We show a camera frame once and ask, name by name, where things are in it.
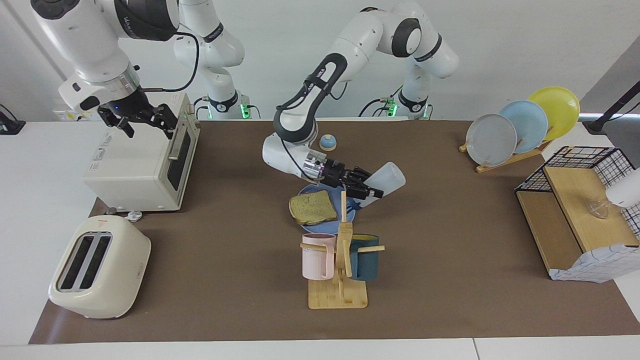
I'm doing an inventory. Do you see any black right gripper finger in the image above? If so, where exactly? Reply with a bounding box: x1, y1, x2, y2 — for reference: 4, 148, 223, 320
98, 108, 136, 139
155, 104, 179, 140

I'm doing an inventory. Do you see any blue-capped translucent squeeze bottle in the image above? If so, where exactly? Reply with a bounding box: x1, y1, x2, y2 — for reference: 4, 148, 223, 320
346, 161, 407, 213

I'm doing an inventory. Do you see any toasted bread slice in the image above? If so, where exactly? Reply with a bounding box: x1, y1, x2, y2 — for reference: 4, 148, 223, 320
288, 189, 338, 226

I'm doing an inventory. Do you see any periwinkle blue plate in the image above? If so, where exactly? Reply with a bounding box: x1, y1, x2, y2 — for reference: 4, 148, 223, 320
297, 182, 357, 236

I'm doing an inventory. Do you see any pale grey plate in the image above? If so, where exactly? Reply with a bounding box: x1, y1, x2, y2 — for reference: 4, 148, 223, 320
465, 113, 518, 167

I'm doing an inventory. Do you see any wooden plate rack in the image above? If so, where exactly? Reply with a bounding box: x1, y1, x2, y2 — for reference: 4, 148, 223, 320
459, 139, 555, 174

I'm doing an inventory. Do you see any light blue plate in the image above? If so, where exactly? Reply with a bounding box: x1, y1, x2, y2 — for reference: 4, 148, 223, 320
499, 100, 549, 154

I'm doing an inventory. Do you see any yellow plate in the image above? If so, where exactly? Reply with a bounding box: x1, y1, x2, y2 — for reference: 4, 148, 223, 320
528, 86, 581, 142

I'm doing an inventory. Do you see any white toaster oven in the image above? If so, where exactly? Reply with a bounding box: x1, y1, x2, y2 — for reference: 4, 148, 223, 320
83, 91, 201, 213

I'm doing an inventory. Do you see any dark teal mug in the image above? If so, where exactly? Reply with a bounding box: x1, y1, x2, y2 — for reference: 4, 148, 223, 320
349, 234, 381, 281

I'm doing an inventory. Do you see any pink mug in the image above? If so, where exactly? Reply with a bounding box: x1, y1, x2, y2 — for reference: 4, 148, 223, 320
301, 233, 337, 281

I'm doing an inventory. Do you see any brown table mat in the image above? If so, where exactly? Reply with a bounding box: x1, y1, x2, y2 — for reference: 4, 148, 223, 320
28, 120, 640, 345

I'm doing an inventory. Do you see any black clamp base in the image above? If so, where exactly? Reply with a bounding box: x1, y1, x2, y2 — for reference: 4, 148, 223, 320
0, 104, 27, 136

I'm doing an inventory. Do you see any wooden mug tree stand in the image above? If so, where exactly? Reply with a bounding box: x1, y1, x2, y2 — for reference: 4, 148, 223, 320
300, 191, 386, 310

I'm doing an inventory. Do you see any cream two-slot toaster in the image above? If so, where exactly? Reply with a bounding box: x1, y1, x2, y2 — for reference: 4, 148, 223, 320
48, 215, 152, 320

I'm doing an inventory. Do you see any wooden shelf unit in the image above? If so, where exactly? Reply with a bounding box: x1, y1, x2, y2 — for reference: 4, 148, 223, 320
515, 165, 640, 281

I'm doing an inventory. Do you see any black stand pole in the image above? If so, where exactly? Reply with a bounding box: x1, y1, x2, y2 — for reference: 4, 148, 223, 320
582, 80, 640, 136

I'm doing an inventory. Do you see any white cylinder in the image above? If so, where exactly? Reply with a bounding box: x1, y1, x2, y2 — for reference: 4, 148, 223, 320
605, 168, 640, 208

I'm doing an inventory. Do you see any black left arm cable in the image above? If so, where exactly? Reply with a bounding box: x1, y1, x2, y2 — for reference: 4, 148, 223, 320
280, 80, 351, 173

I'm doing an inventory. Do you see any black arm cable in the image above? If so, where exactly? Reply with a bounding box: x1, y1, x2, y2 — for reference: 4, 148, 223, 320
280, 80, 351, 173
142, 31, 201, 93

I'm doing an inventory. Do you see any white wall power strip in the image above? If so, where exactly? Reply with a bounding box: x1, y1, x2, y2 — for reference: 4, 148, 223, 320
52, 107, 101, 122

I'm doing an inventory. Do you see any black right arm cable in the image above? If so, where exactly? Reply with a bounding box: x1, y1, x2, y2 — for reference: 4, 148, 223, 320
142, 31, 201, 93

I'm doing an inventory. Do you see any black wire basket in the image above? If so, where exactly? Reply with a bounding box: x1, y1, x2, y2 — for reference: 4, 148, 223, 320
515, 146, 640, 236

